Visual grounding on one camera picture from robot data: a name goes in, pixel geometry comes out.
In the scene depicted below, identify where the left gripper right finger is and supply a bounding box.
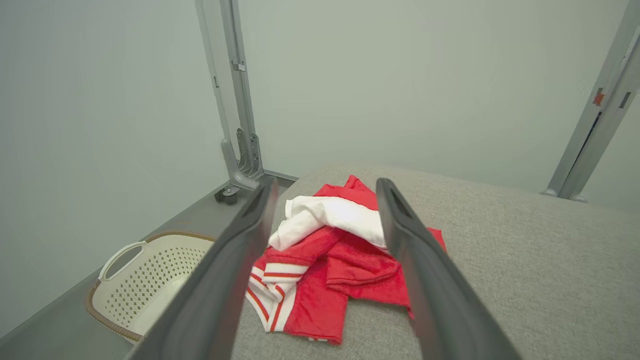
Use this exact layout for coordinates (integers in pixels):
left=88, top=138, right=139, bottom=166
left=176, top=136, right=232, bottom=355
left=375, top=177, right=522, bottom=360

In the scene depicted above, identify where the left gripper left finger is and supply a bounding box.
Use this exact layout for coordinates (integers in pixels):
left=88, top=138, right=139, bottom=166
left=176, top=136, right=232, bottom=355
left=127, top=176, right=279, bottom=360

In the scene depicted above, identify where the red and white jersey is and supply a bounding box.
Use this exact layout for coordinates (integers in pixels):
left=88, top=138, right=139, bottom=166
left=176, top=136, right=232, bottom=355
left=244, top=175, right=448, bottom=346

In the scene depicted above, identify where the cream perforated laundry basket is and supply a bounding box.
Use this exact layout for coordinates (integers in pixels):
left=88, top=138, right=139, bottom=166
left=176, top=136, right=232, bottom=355
left=85, top=231, right=217, bottom=346

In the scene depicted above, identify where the black caster wheel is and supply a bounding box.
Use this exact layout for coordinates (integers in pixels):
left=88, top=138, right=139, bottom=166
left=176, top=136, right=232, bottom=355
left=215, top=185, right=242, bottom=205

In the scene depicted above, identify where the grey metal frame post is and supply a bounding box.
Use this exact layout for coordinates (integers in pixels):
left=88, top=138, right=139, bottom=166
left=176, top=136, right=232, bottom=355
left=541, top=0, right=640, bottom=203
left=195, top=0, right=266, bottom=193

